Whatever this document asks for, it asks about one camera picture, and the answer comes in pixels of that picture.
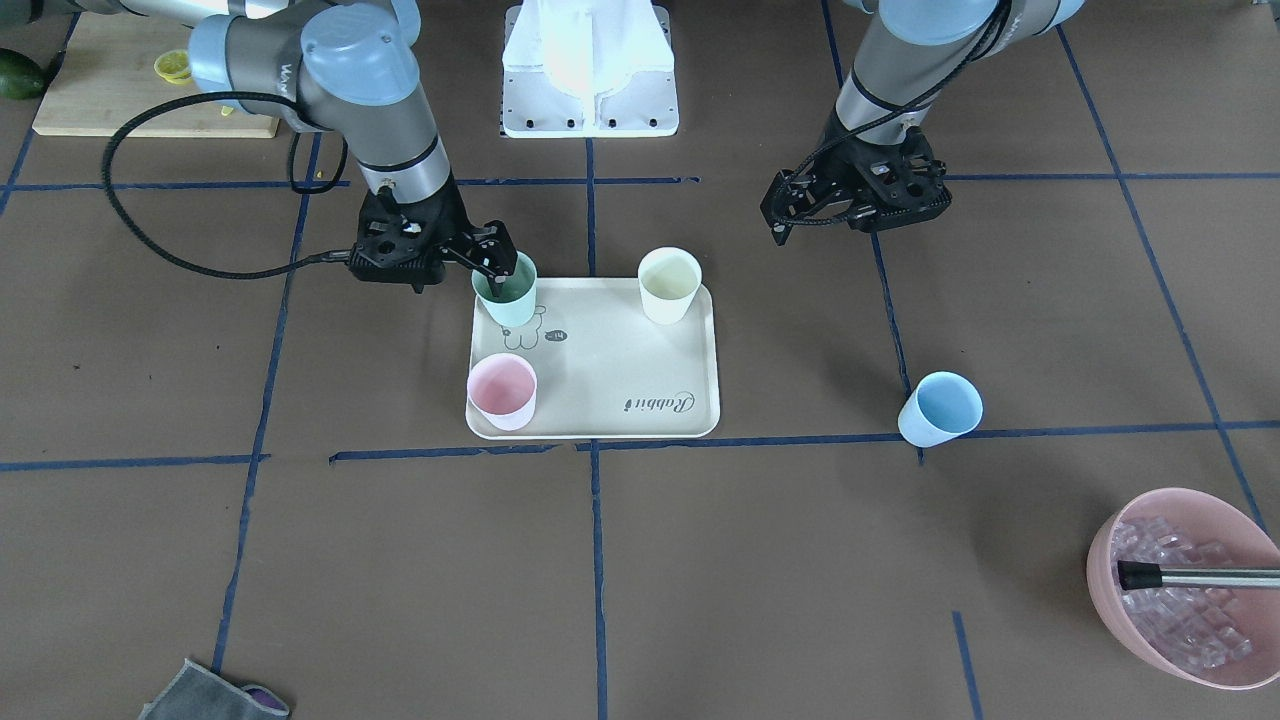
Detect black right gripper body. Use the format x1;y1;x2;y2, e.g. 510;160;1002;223
346;179;471;293

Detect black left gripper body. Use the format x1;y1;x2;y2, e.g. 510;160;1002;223
790;127;952;233

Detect green cup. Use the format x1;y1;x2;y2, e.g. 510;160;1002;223
471;251;538;328

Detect pink cup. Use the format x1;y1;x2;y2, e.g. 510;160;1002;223
466;354;539;432

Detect cream yellow cup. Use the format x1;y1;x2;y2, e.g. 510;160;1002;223
637;247;703;325

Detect light blue cup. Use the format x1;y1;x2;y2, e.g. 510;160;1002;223
897;372;986;448

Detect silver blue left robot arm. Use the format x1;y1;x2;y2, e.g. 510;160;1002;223
760;1;1082;245

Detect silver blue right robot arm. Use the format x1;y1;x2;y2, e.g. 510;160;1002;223
3;1;518;293

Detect cream rabbit tray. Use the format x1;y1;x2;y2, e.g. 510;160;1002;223
465;278;721;439

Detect yellow lemon slice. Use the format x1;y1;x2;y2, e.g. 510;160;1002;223
154;49;193;86

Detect wooden cutting board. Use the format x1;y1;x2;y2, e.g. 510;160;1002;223
35;14;278;138

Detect grey cloth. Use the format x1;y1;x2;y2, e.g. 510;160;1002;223
138;659;292;719

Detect pink bowl with ice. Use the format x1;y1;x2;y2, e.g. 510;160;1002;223
1085;488;1279;691

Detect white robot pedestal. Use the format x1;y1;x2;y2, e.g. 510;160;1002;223
500;1;680;138

